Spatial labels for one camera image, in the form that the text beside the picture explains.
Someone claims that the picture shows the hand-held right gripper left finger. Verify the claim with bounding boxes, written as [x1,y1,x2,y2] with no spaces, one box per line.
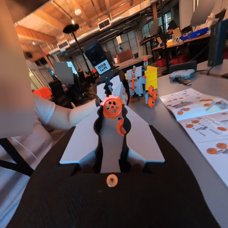
[59,105,107,173]

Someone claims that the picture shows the black floor lamp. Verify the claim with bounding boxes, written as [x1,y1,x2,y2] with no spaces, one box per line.
[63,24,93,71]

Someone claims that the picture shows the grey toy beam with gears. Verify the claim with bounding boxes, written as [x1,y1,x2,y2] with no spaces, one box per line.
[100,94,127,137]

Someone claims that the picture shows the person in white t-shirt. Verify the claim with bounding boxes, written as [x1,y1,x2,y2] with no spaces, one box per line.
[0,93,71,228]

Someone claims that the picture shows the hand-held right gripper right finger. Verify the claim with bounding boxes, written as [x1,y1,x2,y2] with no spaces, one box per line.
[119,106,165,173]

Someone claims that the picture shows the brown cardboard box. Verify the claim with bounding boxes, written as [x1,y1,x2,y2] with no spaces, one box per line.
[116,50,134,63]

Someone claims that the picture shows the open white instruction manual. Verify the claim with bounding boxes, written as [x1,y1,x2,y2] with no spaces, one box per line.
[159,88,228,188]

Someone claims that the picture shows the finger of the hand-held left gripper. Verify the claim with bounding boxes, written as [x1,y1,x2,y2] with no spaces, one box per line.
[97,83,112,103]
[107,76,128,106]

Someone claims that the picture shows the person's left forearm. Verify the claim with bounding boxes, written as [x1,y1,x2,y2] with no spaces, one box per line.
[48,99,100,131]

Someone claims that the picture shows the yellow storage bin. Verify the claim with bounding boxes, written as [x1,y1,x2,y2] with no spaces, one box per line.
[125,66,158,90]

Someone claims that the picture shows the grey toy control unit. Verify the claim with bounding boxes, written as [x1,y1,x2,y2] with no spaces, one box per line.
[169,69,196,80]

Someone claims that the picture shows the grey orange toy robot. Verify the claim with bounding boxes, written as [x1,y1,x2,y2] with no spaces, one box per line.
[127,57,159,108]

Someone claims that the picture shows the black lanyard strap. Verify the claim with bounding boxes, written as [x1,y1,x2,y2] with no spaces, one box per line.
[0,138,34,177]

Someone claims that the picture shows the long wooden workbench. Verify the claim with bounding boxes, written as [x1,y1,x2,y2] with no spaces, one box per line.
[141,34,210,52]

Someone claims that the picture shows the blue storage bin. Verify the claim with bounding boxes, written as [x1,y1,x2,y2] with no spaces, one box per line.
[180,27,209,41]

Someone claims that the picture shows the black plug cable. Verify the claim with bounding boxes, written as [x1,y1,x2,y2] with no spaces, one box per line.
[175,79,192,86]

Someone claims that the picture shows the black office chair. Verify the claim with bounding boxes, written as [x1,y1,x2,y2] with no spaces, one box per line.
[49,79,73,108]

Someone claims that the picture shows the grey background desk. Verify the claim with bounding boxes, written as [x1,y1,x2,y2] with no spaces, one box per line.
[114,54,153,71]

